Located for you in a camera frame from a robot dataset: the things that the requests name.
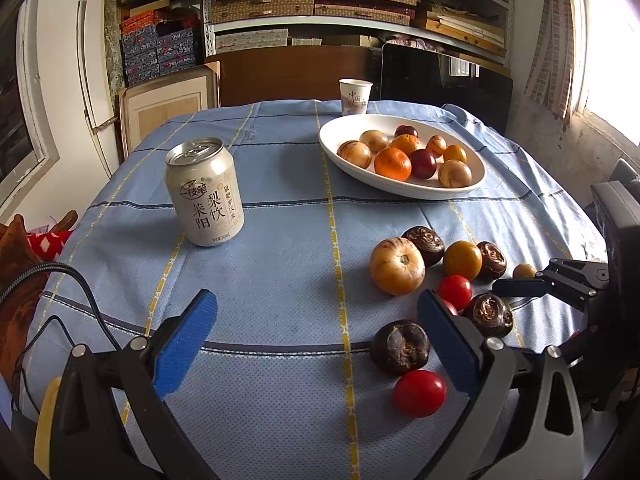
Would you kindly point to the brown wooden board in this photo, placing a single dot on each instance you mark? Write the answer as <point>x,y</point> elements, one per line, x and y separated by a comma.
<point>290,75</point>

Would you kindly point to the white oval plate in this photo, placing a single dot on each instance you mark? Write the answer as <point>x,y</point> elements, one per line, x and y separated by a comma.
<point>345,127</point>

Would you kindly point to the dark red plum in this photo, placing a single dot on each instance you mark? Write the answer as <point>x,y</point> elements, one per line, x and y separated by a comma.
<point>406,130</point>
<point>422,163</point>

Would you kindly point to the white leaning board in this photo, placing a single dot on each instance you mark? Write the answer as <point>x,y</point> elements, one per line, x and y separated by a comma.
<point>95,70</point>

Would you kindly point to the patterned beige curtain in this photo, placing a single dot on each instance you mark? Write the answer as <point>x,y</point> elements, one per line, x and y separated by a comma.
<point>550,40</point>

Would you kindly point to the white framed dark window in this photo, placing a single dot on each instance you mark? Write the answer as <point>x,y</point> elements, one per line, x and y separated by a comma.
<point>20,100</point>

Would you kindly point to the white printed paper cup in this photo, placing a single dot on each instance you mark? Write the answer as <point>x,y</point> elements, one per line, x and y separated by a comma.
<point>355,97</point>

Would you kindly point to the cream drink can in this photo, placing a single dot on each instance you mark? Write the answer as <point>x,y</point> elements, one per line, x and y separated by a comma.
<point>205,195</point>

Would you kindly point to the blue checked tablecloth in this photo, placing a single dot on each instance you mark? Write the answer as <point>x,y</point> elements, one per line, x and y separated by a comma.
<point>280,260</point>

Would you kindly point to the brown plush cloth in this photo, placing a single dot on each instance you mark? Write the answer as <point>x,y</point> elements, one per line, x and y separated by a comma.
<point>15,280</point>

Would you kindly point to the red white checked cloth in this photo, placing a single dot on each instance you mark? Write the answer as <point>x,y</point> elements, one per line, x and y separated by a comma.
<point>47,242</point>

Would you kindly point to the grey marble slab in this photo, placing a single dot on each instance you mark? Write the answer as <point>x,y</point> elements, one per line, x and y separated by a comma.
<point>112,45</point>

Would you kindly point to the small yellow-orange kumquat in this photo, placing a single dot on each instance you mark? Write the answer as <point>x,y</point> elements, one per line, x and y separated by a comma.
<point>524,271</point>

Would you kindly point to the small tan passion fruit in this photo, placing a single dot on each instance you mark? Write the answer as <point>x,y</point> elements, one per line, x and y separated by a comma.
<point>436,145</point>

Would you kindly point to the black glossy panel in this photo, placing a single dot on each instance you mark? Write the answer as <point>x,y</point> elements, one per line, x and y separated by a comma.
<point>440,85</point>

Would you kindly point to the cream power strip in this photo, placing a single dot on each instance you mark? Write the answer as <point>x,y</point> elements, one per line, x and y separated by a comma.
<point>42,425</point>

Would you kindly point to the large striped tan apple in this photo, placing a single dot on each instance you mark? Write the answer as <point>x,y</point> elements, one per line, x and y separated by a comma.
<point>397,265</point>

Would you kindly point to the bright window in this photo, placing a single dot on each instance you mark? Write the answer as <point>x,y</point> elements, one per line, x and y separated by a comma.
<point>610,50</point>

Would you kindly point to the light wood framed panel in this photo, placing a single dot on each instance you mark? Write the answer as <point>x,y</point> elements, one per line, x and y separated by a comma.
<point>165,105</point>

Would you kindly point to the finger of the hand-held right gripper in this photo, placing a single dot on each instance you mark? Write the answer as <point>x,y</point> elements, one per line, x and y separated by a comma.
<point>520,287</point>

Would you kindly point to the red cherry tomato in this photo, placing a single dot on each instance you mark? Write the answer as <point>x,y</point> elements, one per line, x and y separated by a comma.
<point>419,393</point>
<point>455,292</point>
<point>449,306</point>

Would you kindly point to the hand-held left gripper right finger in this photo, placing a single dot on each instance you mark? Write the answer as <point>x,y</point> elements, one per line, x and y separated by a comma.
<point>447,345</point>

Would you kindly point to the white metal shelf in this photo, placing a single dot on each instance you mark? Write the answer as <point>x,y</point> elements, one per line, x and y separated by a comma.
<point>260,21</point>

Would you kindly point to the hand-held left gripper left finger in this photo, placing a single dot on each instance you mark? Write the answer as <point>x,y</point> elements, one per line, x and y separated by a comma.
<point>185,345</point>

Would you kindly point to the pile of blue patterned cases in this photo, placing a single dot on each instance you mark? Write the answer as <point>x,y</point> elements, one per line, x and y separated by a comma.
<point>150,50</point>

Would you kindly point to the dark brown water chestnut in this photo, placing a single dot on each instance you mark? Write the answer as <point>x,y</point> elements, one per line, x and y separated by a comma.
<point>400,346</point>
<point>423,245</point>
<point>491,260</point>
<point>488,314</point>

